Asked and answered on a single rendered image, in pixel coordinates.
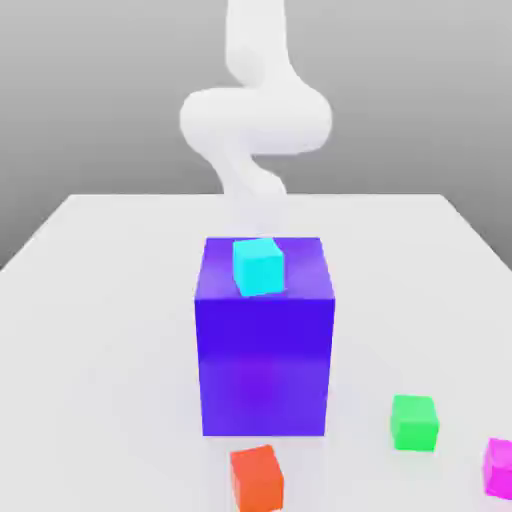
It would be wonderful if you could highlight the small cyan cube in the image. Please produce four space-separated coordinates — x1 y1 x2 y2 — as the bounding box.
232 237 286 298

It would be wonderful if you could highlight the small orange cube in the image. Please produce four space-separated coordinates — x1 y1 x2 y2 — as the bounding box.
229 444 286 512

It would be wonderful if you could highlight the small green cube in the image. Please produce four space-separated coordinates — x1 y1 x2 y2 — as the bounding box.
389 394 440 453

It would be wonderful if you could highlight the small magenta cube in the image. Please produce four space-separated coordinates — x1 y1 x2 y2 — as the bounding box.
482 437 512 501

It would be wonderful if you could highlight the large purple box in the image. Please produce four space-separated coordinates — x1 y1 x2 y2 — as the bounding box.
194 236 336 438

